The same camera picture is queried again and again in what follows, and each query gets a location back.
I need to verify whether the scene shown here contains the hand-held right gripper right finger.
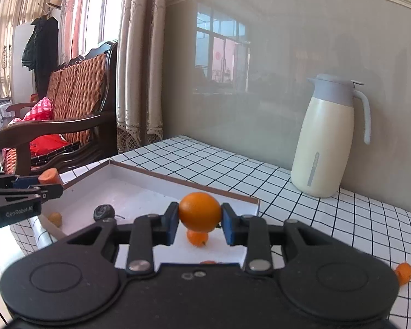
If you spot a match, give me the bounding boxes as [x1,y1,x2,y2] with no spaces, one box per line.
[221,202,355,277]

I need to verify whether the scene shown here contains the wooden sofa orange cushions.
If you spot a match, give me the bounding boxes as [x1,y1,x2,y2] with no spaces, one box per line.
[0,41,119,175]

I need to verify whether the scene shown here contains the sheer pink curtain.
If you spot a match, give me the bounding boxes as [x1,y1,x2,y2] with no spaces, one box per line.
[60,0,93,66]

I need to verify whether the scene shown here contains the black jacket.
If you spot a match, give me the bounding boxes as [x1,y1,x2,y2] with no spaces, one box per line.
[21,15,59,100]

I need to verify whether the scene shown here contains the brown cardboard box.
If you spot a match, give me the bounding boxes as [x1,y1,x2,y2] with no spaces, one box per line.
[38,159,261,270]

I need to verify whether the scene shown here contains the beige lace-hem curtain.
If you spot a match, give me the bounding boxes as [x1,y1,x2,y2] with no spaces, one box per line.
[115,0,165,155]

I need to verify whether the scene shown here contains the black checked seat pad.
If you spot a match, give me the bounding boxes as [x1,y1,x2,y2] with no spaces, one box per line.
[30,143,81,169]

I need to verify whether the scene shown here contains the red white checked cloth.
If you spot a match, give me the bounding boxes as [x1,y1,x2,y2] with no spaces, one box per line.
[12,97,54,122]

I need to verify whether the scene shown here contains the white black checked tablecloth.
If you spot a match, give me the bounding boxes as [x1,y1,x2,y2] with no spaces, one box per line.
[10,135,411,319]

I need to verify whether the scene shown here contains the dark wrinkled round fruit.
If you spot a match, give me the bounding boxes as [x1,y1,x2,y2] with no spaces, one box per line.
[93,205,124,220]

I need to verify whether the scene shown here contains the window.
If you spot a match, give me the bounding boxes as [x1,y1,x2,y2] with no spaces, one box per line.
[77,0,131,53]

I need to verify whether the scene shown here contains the orange carrot piece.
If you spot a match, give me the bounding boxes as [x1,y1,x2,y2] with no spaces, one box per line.
[395,262,411,287]
[38,169,61,185]

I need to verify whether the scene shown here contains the beige pleated curtain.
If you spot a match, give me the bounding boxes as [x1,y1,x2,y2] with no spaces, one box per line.
[0,0,60,88]

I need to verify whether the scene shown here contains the large orange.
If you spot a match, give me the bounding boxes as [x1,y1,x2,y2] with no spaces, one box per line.
[178,192,222,232]

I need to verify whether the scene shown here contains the cream thermos jug grey lid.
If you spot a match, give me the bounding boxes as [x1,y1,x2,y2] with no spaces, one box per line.
[290,73,371,198]

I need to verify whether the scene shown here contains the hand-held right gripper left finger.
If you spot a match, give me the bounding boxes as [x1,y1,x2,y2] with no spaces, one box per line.
[60,202,180,276]

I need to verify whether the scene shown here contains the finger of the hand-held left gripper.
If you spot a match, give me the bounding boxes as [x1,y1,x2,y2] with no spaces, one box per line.
[0,172,42,190]
[0,183,64,202]

